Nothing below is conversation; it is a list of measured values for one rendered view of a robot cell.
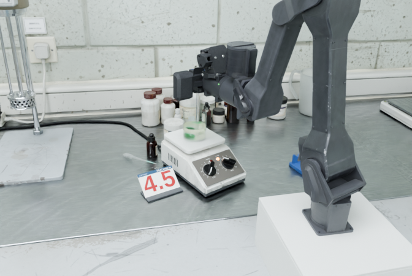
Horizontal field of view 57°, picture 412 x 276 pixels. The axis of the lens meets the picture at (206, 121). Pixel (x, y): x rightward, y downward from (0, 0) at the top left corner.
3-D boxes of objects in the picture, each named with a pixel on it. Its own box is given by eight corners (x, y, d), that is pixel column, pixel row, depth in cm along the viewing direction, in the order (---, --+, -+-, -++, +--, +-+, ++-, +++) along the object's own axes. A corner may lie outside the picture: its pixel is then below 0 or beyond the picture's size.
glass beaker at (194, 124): (176, 140, 96) (176, 109, 92) (190, 131, 101) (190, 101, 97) (200, 147, 92) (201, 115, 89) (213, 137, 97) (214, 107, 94)
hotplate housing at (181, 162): (247, 181, 94) (249, 153, 91) (205, 199, 87) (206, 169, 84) (195, 148, 110) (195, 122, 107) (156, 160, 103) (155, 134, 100)
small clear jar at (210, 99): (216, 113, 135) (217, 96, 132) (212, 119, 130) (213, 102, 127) (201, 111, 136) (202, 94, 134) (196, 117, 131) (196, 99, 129)
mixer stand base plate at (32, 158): (62, 180, 93) (62, 176, 92) (-27, 187, 88) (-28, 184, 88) (73, 129, 119) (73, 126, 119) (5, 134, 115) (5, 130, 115)
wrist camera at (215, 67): (237, 76, 81) (238, 45, 79) (209, 83, 77) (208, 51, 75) (221, 70, 86) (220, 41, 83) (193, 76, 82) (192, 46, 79)
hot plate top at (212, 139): (227, 142, 96) (227, 139, 96) (188, 155, 89) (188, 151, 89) (199, 126, 105) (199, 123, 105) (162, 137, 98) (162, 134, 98)
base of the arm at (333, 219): (354, 232, 62) (362, 202, 59) (317, 236, 60) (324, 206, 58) (333, 205, 68) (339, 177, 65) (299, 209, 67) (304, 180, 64)
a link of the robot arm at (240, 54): (279, 111, 74) (286, 51, 69) (247, 119, 70) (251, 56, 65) (244, 94, 82) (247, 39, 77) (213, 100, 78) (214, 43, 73)
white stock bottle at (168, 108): (167, 126, 123) (166, 102, 120) (158, 122, 127) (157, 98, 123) (178, 122, 126) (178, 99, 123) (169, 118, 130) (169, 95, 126)
